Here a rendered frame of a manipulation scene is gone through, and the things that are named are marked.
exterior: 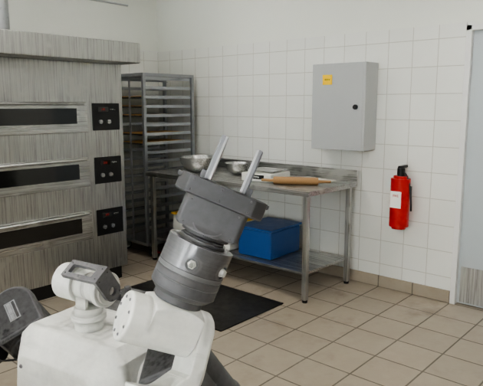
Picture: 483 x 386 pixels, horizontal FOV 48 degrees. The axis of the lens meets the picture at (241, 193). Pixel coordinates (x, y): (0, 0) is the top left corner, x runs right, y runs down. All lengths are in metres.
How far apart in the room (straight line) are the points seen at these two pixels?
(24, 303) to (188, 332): 0.54
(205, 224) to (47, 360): 0.46
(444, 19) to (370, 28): 0.60
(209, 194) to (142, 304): 0.16
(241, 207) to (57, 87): 3.83
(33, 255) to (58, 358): 3.46
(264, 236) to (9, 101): 2.21
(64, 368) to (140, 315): 0.33
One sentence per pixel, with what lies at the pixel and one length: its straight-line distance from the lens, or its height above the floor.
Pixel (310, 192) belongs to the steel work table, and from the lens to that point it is 4.08.
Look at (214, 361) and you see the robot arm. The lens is 0.93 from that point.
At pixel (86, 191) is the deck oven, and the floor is 0.82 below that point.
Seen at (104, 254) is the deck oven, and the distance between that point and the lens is 4.81.
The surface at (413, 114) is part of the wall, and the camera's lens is 4.48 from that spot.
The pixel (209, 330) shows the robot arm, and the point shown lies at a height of 1.23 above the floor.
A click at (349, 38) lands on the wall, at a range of 4.78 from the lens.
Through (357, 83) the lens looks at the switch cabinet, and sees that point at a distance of 4.47.
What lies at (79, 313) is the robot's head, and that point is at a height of 1.15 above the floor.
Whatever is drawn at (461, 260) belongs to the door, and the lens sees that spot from 4.50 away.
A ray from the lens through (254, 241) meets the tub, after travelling 4.64.
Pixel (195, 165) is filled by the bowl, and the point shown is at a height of 0.96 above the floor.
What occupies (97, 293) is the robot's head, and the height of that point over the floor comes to 1.20.
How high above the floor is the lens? 1.52
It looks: 9 degrees down
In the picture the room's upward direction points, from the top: straight up
